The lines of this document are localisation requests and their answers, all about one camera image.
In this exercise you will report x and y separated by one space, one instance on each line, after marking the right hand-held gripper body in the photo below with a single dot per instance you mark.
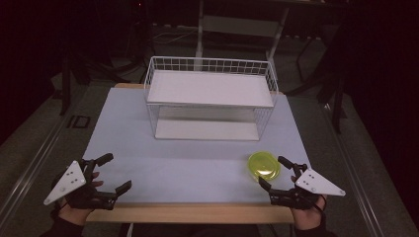
318 186

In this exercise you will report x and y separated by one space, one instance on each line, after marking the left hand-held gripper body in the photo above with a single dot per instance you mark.
67 181

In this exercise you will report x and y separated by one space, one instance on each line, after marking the yellow-green plastic plate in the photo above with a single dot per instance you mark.
263 166

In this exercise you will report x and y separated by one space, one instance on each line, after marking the person's right hand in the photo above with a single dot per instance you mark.
308 218

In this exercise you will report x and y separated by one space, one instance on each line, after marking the person's left hand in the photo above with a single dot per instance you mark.
76 214

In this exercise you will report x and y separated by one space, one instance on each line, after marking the light blue table mat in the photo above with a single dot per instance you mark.
184 171

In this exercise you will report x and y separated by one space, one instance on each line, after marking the black stand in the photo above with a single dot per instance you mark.
337 105

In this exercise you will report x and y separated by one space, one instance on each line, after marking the black rectangular floor bracket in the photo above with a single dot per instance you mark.
79 121

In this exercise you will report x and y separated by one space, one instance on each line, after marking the white metal frame stand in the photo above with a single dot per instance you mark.
240 26

